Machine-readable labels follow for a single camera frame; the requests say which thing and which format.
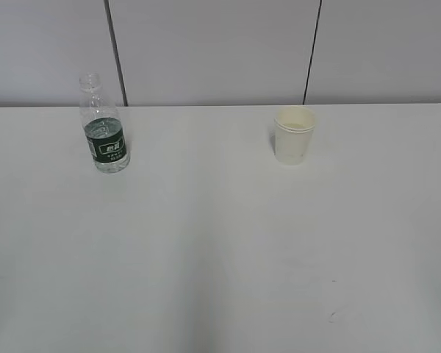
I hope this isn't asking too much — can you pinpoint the white paper cup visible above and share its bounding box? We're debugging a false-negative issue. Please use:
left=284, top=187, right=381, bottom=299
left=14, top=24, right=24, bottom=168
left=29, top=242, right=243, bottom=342
left=274, top=106, right=315, bottom=165

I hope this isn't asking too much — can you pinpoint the clear water bottle green label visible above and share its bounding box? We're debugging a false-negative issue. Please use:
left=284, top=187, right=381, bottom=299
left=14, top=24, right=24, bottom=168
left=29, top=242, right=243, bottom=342
left=79, top=73, right=130, bottom=174

